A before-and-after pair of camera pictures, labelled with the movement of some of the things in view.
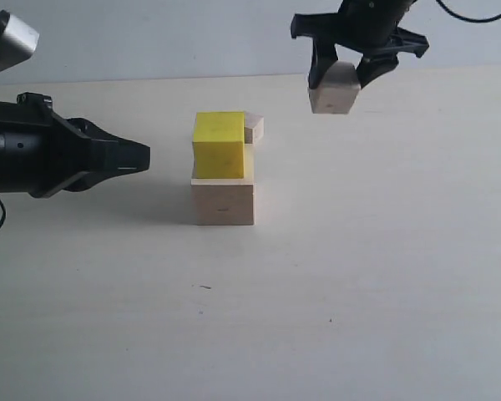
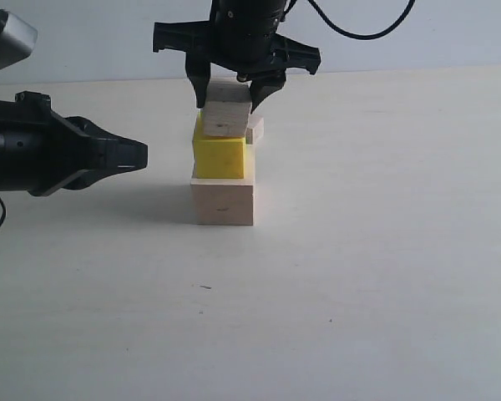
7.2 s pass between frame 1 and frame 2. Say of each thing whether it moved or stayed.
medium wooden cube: moved
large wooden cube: stayed
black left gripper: stayed
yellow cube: stayed
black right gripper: moved
